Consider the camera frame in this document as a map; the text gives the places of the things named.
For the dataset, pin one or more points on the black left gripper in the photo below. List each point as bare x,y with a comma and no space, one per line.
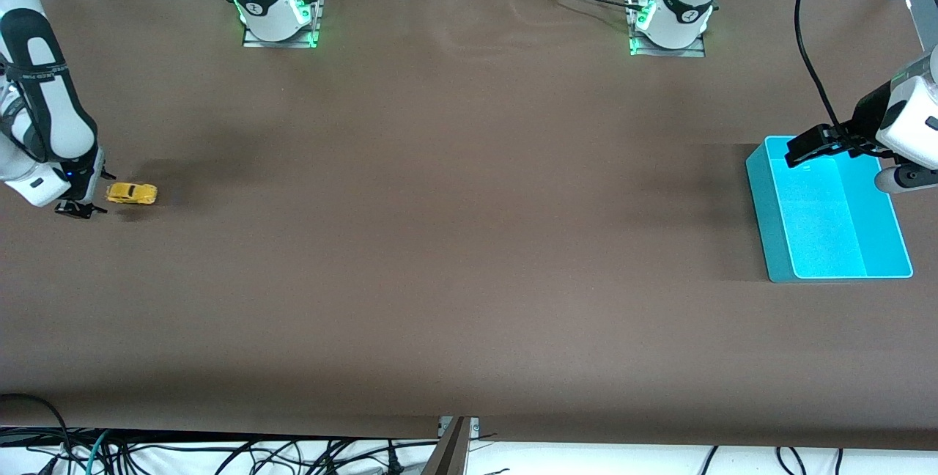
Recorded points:
867,118

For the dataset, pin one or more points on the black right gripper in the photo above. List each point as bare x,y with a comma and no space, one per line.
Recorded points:
88,171

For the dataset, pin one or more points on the yellow beetle toy car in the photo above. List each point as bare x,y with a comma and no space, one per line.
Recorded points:
132,193

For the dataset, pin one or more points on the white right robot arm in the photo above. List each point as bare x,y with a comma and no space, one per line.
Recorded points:
44,94

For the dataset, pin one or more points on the turquoise plastic bin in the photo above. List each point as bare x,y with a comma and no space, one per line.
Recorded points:
828,226

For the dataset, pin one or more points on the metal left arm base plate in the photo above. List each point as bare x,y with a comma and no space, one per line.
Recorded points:
696,52

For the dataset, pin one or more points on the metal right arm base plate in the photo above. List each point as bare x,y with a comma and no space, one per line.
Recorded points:
316,28

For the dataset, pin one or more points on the metal table leg bracket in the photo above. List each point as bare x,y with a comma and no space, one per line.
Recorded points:
454,453

